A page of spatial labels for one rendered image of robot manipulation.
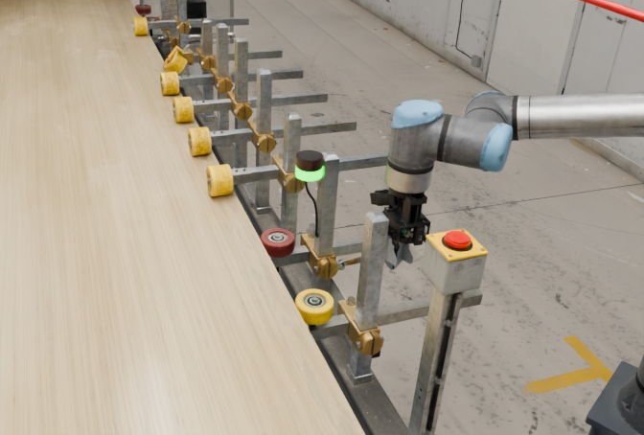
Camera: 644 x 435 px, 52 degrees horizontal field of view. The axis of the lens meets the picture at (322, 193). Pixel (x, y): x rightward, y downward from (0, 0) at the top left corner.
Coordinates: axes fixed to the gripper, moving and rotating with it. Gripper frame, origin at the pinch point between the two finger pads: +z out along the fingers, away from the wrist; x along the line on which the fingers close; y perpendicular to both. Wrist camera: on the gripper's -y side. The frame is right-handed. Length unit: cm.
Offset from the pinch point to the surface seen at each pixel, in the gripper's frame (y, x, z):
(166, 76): -121, -27, -2
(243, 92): -92, -7, -5
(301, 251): -21.9, -12.4, 9.2
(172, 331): 2.2, -47.4, 5.2
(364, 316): 7.9, -9.3, 6.5
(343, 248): -21.4, -1.4, 10.1
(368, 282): 7.9, -9.3, -2.3
